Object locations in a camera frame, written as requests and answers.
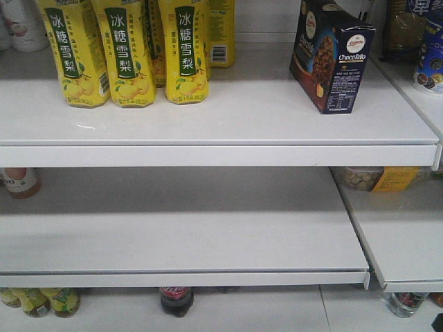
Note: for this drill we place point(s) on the dark blue cookie box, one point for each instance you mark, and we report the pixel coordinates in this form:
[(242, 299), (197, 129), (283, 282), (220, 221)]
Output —
[(329, 55)]

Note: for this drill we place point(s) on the white supermarket shelf unit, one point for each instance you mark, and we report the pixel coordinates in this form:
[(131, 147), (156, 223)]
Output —
[(232, 197)]

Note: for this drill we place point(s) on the dark cola bottle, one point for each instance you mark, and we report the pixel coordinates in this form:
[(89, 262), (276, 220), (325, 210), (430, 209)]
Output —
[(176, 300)]

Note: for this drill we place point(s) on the yellow pear drink bottle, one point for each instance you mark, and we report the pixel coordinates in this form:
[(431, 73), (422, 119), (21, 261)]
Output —
[(185, 29), (129, 66), (75, 40)]

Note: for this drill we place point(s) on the green tea bottle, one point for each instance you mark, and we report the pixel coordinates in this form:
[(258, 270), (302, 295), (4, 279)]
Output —
[(63, 301), (33, 302)]

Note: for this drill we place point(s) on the blue white snack cup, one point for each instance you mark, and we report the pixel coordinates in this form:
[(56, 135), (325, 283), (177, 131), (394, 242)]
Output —
[(428, 71)]

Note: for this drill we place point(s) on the brown biscuit pack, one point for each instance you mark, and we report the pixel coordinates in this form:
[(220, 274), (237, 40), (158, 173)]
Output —
[(403, 31)]

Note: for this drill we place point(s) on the clear water bottle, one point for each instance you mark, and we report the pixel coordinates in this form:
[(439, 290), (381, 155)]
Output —
[(406, 304)]

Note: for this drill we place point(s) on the white peach drink bottle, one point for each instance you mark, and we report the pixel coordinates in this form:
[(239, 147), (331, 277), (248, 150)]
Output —
[(25, 26)]

